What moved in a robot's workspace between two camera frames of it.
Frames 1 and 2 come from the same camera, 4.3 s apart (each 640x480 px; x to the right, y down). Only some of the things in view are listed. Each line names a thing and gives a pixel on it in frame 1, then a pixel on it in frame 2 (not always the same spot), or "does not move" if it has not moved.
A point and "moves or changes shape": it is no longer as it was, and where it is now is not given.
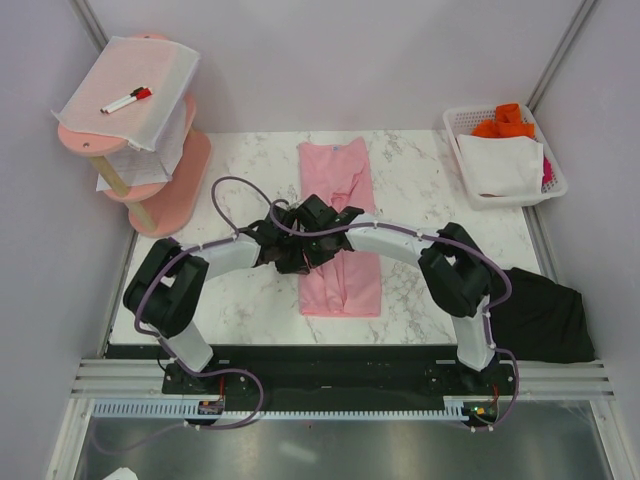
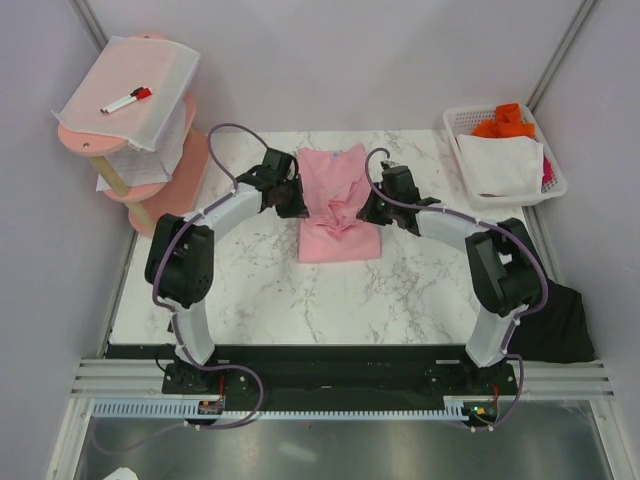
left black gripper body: (289, 257) -> (289, 204)
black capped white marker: (131, 95) does not move
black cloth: (543, 322) does not move
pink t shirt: (338, 170) moves or changes shape
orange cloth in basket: (507, 123) does not move
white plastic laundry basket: (461, 120) does not move
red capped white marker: (140, 95) does not move
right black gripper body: (317, 252) -> (378, 212)
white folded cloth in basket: (504, 165) does not move
